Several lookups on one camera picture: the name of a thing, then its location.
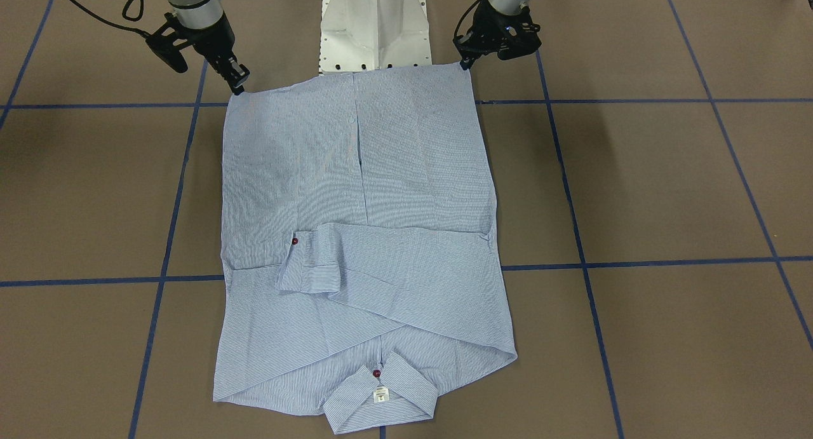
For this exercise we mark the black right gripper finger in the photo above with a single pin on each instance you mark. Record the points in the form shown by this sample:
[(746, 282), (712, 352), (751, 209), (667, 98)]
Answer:
[(236, 76)]

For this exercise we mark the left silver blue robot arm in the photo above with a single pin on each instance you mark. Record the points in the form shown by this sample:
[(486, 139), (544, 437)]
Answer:
[(507, 7)]

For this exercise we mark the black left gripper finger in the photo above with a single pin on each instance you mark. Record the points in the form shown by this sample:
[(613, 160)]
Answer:
[(467, 62)]

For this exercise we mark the blue striped button shirt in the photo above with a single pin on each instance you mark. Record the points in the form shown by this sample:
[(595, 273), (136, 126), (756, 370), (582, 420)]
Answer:
[(359, 248)]

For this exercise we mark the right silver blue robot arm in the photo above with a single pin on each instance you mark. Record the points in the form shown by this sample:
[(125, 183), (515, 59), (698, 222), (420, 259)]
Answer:
[(201, 24)]

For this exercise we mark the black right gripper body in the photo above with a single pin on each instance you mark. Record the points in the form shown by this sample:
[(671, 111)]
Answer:
[(212, 41)]

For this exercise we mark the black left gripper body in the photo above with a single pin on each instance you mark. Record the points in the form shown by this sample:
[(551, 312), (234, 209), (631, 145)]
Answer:
[(484, 23)]

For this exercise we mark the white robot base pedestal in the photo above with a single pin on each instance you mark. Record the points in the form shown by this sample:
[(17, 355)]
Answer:
[(361, 35)]

